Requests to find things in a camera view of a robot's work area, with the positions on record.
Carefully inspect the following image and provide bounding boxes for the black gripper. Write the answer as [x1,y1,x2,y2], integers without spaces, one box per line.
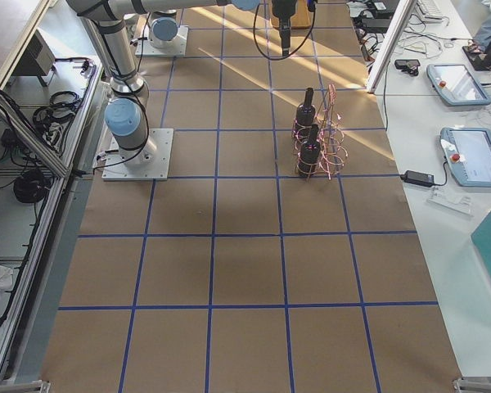
[270,0,316,56]

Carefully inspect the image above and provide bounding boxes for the dark wine bottle middle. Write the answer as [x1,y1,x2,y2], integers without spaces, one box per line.
[294,88,316,142]

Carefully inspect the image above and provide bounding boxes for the dark wine bottle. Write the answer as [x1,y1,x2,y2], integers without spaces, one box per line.
[297,124,321,178]
[294,88,316,142]

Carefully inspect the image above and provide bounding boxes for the dark wine bottle outer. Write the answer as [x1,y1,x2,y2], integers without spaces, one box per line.
[297,124,321,178]

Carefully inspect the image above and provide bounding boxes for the black power adapter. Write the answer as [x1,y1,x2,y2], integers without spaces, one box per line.
[367,0,390,14]

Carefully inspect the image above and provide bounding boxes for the black handheld device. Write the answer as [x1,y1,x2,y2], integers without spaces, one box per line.
[394,59,421,76]

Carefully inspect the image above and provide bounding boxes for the teach pendant far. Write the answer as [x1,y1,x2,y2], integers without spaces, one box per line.
[426,64,491,106]

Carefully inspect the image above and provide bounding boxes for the teach pendant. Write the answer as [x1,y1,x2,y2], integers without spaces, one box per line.
[426,64,491,106]
[439,127,491,187]

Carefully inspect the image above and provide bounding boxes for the black power brick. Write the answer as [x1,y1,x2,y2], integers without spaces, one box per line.
[400,170,435,187]

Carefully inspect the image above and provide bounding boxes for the teach pendant near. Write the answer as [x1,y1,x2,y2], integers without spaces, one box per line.
[439,127,491,187]

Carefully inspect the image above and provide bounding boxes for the clear acrylic holder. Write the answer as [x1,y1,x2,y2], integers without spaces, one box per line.
[426,187,472,216]

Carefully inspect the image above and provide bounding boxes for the grey metal box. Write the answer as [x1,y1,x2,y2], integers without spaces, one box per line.
[12,29,56,87]

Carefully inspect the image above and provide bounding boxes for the black corrugated cable right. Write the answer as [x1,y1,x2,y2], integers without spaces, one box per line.
[253,0,316,61]

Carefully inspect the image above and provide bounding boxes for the aluminium frame post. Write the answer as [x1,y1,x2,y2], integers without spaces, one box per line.
[366,0,416,94]

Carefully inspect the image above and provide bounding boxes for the copper wire bottle basket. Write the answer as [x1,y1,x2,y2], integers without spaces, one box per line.
[292,84,349,179]

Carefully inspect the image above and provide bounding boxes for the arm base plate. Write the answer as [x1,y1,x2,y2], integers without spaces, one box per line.
[135,25,189,57]
[101,129,174,181]

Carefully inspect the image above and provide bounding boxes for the coiled black cables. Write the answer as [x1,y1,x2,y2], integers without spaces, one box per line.
[32,90,85,138]

